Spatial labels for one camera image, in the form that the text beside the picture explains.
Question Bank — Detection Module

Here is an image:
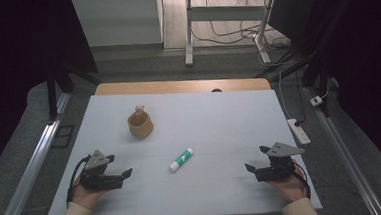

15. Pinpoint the black metal stand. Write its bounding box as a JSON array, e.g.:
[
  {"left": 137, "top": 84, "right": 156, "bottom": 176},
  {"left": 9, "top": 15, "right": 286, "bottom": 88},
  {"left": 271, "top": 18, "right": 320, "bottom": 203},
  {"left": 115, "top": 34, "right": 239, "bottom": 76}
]
[
  {"left": 44, "top": 57, "right": 105, "bottom": 123},
  {"left": 251, "top": 0, "right": 363, "bottom": 122}
]

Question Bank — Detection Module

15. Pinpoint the white metal table frame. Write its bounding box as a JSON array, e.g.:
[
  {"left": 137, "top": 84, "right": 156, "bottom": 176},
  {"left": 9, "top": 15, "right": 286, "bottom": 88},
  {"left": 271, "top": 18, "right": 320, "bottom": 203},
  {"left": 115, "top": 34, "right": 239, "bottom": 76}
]
[{"left": 189, "top": 0, "right": 294, "bottom": 72}]

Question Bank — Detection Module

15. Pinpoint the wooden table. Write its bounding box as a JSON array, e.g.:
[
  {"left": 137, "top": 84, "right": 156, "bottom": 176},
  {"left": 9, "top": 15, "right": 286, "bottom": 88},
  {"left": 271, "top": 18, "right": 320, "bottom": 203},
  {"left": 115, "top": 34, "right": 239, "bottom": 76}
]
[{"left": 93, "top": 73, "right": 273, "bottom": 101}]

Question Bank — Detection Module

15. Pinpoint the tan cup with figure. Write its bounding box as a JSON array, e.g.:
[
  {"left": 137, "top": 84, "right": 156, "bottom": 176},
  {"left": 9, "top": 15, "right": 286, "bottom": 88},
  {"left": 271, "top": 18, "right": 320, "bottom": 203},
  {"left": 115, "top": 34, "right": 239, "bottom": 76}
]
[{"left": 125, "top": 104, "right": 155, "bottom": 141}]

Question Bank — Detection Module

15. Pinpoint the person's left hand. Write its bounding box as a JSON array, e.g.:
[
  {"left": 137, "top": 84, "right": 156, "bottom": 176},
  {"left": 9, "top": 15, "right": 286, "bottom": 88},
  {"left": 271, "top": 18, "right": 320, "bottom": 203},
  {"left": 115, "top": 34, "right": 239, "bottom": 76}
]
[{"left": 69, "top": 174, "right": 112, "bottom": 212}]

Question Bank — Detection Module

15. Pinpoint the white power strip cable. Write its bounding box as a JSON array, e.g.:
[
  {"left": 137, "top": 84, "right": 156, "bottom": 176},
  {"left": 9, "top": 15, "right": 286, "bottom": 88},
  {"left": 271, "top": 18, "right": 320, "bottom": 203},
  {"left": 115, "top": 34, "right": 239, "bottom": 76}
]
[{"left": 276, "top": 68, "right": 291, "bottom": 122}]

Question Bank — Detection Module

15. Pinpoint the person's right hand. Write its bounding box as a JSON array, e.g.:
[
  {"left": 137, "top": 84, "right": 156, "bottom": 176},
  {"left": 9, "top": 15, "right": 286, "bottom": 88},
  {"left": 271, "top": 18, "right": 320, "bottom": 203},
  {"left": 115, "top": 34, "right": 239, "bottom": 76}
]
[{"left": 267, "top": 158, "right": 309, "bottom": 205}]

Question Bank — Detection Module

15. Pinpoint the white power strip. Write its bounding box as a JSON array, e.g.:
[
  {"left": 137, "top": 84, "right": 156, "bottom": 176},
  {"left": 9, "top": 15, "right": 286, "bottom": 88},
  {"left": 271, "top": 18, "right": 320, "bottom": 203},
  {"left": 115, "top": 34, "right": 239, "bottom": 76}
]
[{"left": 285, "top": 116, "right": 312, "bottom": 148}]

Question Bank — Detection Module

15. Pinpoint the small white adapter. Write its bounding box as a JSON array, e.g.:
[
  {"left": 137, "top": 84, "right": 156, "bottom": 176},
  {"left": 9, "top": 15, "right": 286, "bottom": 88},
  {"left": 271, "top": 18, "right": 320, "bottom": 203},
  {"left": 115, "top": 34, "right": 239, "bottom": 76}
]
[{"left": 309, "top": 94, "right": 325, "bottom": 108}]

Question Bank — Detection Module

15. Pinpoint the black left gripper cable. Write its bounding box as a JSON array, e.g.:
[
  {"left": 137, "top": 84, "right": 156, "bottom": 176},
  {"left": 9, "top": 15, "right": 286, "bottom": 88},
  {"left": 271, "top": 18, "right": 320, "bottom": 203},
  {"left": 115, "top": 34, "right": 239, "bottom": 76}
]
[{"left": 63, "top": 154, "right": 95, "bottom": 210}]

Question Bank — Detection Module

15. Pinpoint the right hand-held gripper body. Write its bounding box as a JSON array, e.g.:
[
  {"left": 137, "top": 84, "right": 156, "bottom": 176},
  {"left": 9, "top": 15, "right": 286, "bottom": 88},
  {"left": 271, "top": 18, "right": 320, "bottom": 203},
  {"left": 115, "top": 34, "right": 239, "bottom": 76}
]
[{"left": 252, "top": 140, "right": 308, "bottom": 184}]

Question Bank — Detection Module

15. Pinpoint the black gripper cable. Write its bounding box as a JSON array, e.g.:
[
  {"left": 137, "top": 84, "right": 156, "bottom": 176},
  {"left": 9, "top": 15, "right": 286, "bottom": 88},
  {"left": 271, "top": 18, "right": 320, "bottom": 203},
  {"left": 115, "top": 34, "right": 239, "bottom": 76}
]
[
  {"left": 292, "top": 159, "right": 312, "bottom": 201},
  {"left": 63, "top": 154, "right": 95, "bottom": 210}
]

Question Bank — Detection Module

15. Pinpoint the white metal frame desk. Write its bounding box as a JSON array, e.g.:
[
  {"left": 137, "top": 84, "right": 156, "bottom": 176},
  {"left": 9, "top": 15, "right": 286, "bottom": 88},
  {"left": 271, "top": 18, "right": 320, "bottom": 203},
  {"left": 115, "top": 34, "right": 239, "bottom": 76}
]
[{"left": 181, "top": 0, "right": 320, "bottom": 70}]

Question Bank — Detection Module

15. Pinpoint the white green glue stick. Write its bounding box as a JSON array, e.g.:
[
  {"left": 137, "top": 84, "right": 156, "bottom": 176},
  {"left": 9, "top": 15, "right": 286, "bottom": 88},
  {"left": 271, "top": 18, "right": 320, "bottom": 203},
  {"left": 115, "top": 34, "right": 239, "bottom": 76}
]
[{"left": 167, "top": 146, "right": 196, "bottom": 174}]

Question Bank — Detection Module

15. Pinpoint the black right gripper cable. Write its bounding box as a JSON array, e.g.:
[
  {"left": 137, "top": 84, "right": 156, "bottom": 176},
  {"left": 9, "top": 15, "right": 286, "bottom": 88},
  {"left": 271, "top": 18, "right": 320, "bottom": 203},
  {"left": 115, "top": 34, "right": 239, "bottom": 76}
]
[{"left": 292, "top": 159, "right": 312, "bottom": 201}]

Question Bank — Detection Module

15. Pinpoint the white cabinet panel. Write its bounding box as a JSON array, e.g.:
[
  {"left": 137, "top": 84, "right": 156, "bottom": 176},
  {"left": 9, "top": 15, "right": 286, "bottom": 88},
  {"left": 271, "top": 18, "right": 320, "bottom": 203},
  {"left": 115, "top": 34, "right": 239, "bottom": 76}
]
[{"left": 71, "top": 0, "right": 167, "bottom": 49}]

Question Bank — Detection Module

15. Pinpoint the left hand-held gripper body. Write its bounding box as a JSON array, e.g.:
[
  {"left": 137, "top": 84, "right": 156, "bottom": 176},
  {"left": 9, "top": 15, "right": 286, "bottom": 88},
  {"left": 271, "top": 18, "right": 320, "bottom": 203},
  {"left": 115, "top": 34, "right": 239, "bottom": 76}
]
[{"left": 77, "top": 148, "right": 124, "bottom": 192}]

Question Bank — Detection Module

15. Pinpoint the dark curtain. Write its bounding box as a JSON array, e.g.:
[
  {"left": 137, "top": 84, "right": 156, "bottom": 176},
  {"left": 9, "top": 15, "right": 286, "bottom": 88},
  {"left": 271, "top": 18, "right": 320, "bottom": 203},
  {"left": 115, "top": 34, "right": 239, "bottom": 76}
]
[
  {"left": 266, "top": 0, "right": 381, "bottom": 191},
  {"left": 0, "top": 0, "right": 105, "bottom": 182}
]

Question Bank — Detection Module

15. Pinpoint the pale grey table mat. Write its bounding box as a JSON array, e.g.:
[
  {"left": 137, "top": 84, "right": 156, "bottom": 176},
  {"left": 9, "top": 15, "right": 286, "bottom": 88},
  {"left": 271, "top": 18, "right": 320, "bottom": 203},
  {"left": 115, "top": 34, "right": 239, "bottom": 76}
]
[{"left": 38, "top": 81, "right": 323, "bottom": 215}]

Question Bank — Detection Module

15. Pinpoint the aluminium rail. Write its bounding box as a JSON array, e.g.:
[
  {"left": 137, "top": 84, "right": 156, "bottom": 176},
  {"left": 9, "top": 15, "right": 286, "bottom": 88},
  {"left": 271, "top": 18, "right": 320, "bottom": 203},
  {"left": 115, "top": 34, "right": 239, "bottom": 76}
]
[
  {"left": 302, "top": 81, "right": 381, "bottom": 215},
  {"left": 0, "top": 91, "right": 80, "bottom": 215}
]

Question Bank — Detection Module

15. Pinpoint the black floor frame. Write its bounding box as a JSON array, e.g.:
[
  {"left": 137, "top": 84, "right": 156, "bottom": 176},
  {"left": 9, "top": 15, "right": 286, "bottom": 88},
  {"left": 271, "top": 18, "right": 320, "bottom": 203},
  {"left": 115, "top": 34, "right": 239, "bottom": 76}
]
[{"left": 49, "top": 124, "right": 78, "bottom": 150}]

